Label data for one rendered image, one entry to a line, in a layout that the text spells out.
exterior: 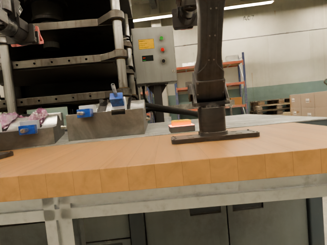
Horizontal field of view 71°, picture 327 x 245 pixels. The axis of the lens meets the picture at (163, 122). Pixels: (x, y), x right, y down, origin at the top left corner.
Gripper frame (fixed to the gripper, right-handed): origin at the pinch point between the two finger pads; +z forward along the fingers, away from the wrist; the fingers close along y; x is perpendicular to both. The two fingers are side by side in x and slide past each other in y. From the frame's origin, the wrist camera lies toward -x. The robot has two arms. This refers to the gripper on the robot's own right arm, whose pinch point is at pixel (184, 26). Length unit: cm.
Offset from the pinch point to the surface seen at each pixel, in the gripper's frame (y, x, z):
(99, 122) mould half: 33.5, 34.4, -13.9
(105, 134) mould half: 32, 39, -14
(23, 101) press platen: 105, 16, 63
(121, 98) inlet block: 24.7, 27.2, -15.8
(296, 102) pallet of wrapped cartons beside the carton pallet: -243, 34, 352
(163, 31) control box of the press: 6, -25, 73
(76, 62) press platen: 67, -7, 64
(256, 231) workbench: -18, 79, -11
